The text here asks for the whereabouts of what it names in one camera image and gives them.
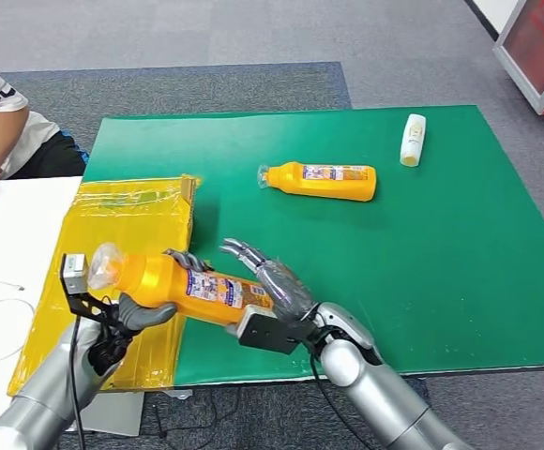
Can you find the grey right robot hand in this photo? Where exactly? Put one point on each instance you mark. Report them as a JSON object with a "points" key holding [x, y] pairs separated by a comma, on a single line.
{"points": [[281, 286]]}

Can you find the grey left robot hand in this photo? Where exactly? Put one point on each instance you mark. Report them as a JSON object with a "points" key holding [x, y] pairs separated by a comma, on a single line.
{"points": [[140, 313]]}

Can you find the orange bottle with printed label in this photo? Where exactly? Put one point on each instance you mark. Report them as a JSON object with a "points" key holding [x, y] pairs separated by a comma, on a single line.
{"points": [[183, 289], [323, 181]]}

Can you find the person's forearm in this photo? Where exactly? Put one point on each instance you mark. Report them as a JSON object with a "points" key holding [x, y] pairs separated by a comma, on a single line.
{"points": [[2, 133]]}

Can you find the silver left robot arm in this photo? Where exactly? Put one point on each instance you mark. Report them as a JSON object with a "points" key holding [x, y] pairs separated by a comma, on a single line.
{"points": [[37, 397]]}

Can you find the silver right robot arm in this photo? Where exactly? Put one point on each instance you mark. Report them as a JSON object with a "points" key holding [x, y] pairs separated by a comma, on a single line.
{"points": [[384, 391]]}

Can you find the small white bottle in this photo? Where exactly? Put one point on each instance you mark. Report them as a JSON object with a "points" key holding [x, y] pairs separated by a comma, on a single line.
{"points": [[412, 140]]}

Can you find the white table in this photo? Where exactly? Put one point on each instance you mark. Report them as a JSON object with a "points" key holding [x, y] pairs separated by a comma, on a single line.
{"points": [[14, 236]]}

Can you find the person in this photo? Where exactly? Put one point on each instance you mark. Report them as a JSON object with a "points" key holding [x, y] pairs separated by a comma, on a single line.
{"points": [[28, 140]]}

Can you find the yellow film-wrapped cardboard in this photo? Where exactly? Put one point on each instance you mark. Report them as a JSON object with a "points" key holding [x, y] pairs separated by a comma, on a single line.
{"points": [[113, 217]]}

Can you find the green table mat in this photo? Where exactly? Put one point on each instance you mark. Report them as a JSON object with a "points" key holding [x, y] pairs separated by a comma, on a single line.
{"points": [[370, 248]]}

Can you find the red and white cabinet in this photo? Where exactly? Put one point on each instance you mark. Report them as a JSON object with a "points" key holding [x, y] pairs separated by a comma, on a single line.
{"points": [[535, 53]]}

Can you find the right wrist camera on black bracket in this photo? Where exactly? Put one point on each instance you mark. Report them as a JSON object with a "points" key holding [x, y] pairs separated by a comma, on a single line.
{"points": [[267, 329]]}

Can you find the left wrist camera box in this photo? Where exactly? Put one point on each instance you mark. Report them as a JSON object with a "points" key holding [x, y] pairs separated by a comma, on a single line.
{"points": [[75, 273]]}

